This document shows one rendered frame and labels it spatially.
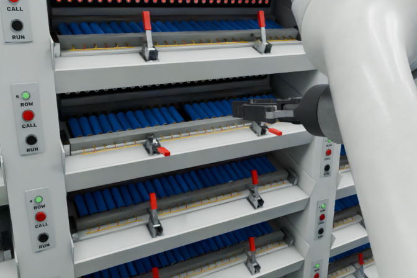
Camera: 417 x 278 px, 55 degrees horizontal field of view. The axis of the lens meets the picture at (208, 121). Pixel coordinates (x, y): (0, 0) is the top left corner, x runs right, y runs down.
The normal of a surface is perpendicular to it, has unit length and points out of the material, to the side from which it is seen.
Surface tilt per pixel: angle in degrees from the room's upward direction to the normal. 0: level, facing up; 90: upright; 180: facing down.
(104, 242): 19
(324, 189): 90
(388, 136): 56
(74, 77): 109
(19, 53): 90
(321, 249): 90
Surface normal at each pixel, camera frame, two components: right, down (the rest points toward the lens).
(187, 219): 0.16, -0.83
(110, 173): 0.45, 0.55
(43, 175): 0.48, 0.25
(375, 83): -0.35, -0.47
